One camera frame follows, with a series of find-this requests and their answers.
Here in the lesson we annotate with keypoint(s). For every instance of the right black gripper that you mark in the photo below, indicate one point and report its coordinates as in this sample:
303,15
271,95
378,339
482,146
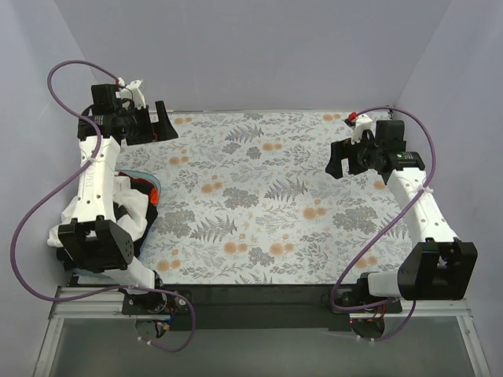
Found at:
346,154

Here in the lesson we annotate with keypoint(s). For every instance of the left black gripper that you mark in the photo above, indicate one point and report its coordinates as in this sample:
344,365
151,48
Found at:
152,126

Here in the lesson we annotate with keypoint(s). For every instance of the white t shirt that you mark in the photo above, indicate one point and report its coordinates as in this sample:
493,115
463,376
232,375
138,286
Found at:
131,215

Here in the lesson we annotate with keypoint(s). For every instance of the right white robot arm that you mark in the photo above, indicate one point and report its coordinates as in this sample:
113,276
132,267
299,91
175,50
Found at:
440,265

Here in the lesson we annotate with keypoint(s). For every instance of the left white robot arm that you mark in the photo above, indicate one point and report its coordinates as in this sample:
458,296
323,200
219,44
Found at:
92,239

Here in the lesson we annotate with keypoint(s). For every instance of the light blue t shirt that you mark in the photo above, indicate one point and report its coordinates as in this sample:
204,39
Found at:
141,181

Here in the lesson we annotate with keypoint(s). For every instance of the black t shirt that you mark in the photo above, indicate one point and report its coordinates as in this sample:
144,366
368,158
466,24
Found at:
152,214

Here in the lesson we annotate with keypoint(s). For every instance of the red t shirt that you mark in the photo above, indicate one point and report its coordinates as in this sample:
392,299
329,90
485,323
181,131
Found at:
154,196

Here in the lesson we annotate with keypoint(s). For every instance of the floral patterned table cloth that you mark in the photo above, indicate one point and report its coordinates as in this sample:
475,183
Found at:
245,199

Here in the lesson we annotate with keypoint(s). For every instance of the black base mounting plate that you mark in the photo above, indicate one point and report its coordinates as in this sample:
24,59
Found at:
258,306

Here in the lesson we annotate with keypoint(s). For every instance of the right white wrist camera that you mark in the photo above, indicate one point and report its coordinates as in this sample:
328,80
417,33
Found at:
359,124

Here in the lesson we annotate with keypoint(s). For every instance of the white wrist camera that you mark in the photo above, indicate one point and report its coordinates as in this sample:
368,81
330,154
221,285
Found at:
359,124
132,92

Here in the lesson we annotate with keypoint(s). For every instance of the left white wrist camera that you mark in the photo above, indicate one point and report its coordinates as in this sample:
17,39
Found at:
132,92

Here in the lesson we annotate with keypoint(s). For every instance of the aluminium frame rail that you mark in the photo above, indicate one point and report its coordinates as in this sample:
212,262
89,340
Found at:
110,304

